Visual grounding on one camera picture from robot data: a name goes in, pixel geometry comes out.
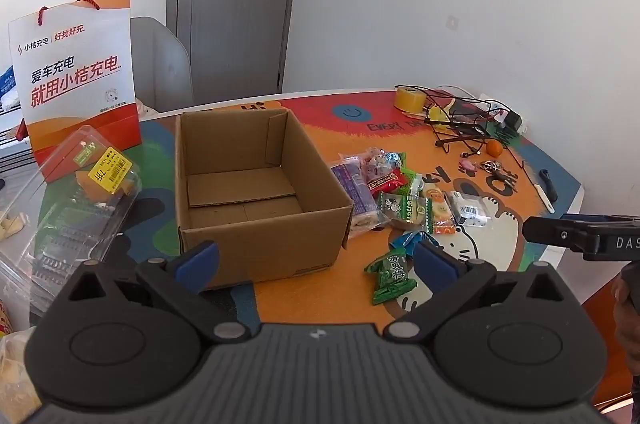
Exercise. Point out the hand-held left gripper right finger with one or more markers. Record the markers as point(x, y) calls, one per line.
point(434, 265)

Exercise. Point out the clear candy packet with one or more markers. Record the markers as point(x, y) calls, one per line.
point(374, 162)

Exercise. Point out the orange snack packet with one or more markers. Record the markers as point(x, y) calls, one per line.
point(444, 228)

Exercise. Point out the brown cardboard box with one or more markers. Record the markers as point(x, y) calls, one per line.
point(250, 184)

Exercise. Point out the purple bread packet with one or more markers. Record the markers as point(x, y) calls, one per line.
point(352, 191)

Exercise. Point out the white plastic bag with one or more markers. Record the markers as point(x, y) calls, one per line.
point(15, 369)

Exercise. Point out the white wall outlet cover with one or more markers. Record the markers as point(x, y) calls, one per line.
point(452, 22)

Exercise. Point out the green and white biscuit packet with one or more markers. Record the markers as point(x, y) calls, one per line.
point(402, 209)

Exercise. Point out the clear plastic clamshell container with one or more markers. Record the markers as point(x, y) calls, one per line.
point(85, 204)

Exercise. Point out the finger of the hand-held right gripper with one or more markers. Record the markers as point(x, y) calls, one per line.
point(555, 233)
point(600, 217)

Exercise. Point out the bunch of keys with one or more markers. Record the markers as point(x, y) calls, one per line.
point(492, 168)

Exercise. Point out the light green snack packet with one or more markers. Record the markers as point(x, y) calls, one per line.
point(411, 181)

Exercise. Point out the white and orange paper bag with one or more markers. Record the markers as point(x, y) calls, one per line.
point(75, 79)

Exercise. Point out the red snack packet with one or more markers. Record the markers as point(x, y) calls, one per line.
point(386, 183)

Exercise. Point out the white pen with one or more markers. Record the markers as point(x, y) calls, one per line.
point(544, 198)

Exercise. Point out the tangerine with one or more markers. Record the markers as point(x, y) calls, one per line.
point(494, 148)

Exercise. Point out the grey door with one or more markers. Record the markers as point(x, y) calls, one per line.
point(235, 4)

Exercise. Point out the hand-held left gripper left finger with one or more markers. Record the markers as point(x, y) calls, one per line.
point(197, 263)

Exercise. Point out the yellow plastic wrapper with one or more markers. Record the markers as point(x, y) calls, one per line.
point(438, 114)

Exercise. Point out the blue and green snack packet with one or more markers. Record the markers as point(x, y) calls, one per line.
point(395, 158)

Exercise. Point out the black power adapter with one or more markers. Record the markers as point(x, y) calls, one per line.
point(515, 119)

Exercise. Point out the colourful cartoon table mat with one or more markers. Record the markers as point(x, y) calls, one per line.
point(320, 124)

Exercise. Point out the white snack packet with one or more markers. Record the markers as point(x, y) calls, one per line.
point(467, 208)

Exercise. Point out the blue plastic bag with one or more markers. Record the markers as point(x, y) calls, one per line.
point(7, 84)

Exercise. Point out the dark green snack packet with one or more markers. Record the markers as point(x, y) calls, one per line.
point(390, 276)

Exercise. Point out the grey chair back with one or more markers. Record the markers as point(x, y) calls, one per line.
point(162, 64)

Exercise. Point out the person's right hand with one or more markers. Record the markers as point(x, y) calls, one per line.
point(629, 319)

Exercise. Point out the yellow round biscuit packet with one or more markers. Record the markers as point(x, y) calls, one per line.
point(437, 203)

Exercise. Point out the yellow tape roll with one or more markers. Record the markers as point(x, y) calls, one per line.
point(409, 98)

